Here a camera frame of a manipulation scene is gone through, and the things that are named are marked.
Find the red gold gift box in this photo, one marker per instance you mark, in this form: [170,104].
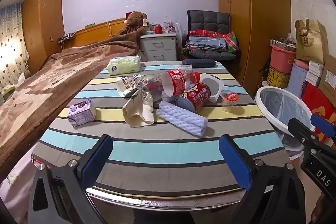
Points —
[315,103]

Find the power strip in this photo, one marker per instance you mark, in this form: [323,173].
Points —
[68,35]

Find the yellow patterned box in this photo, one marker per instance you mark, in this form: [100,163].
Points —
[278,78]

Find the small white label card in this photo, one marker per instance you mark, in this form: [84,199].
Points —
[183,66]

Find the grey drawer nightstand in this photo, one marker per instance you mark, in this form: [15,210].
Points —
[157,45]

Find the heart print curtain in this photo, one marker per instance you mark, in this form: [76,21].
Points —
[10,50]

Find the folded blue cloth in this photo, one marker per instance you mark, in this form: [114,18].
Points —
[207,42]

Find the grey padded chair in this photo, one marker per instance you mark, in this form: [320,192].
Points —
[207,19]

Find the dark blue glasses case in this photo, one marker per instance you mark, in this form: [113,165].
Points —
[199,62]

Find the white foam net sleeve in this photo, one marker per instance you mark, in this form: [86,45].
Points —
[181,117]

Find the wooden wardrobe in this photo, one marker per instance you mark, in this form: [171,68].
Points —
[257,29]

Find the folded clothes pile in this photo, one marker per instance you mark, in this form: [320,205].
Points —
[231,41]

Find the white round trash bin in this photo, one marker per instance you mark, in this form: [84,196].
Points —
[283,106]

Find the crushed white red-print paper cup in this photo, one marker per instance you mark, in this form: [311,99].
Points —
[126,86]

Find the clear bottle red label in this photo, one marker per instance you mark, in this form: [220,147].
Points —
[176,81]

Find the brown patterned blanket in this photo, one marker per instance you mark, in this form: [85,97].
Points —
[52,74]

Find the tall wooden cabinet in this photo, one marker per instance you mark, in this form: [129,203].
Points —
[42,24]

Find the white plastic container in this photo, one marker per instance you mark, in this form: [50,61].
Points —
[212,87]

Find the grey flat box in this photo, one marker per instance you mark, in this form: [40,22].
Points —
[282,42]

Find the lavender cylindrical box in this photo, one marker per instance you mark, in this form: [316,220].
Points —
[298,77]

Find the small white box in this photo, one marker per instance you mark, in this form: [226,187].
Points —
[313,81]
[316,66]
[314,74]

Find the wooden headboard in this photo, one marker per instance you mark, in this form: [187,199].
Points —
[92,32]

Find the grey seat cushion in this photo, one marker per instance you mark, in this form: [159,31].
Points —
[210,54]

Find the gold paper bag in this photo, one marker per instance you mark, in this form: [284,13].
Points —
[312,43]

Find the white plastic bag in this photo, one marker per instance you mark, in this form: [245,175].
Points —
[179,28]

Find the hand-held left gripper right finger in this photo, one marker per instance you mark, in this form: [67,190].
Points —
[235,161]

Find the brown teddy bear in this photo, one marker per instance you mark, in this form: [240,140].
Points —
[135,20]

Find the small printed drink carton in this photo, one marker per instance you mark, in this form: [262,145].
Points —
[81,113]

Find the person's right hand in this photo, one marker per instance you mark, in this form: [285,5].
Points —
[321,209]

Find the red drink can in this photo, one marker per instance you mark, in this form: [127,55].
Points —
[197,96]

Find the jelly cup red lid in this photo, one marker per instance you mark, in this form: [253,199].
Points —
[228,102]

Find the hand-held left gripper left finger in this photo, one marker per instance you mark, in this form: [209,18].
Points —
[97,158]

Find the pink storage bin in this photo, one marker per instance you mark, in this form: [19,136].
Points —
[282,60]

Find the pale bed sheet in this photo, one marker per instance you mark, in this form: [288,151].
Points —
[15,187]

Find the cardboard box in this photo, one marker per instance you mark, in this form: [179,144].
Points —
[328,77]

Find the green white tissue pack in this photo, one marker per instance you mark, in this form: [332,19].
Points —
[123,65]

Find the beige paper cup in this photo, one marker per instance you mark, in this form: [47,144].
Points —
[137,112]

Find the small pink cosmetic bottles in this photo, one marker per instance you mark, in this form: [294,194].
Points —
[169,26]

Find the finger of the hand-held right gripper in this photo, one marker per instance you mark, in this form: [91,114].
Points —
[298,127]
[324,124]

